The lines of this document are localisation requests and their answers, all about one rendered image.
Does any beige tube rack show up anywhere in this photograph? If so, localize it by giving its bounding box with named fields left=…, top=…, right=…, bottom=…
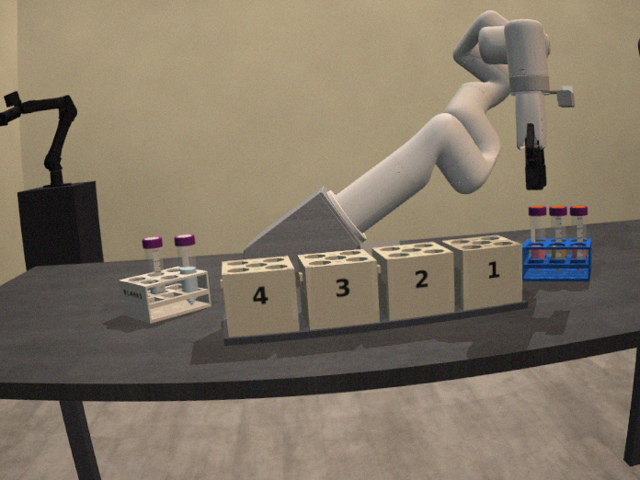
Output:
left=119, top=267, right=211, bottom=324

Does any blue tube rack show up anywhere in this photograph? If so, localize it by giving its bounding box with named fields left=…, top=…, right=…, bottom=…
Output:
left=522, top=238, right=591, bottom=281

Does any beige bucket adapter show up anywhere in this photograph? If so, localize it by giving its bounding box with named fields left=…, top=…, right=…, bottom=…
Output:
left=371, top=242, right=454, bottom=321
left=221, top=256, right=300, bottom=337
left=441, top=235, right=522, bottom=311
left=298, top=249, right=380, bottom=330

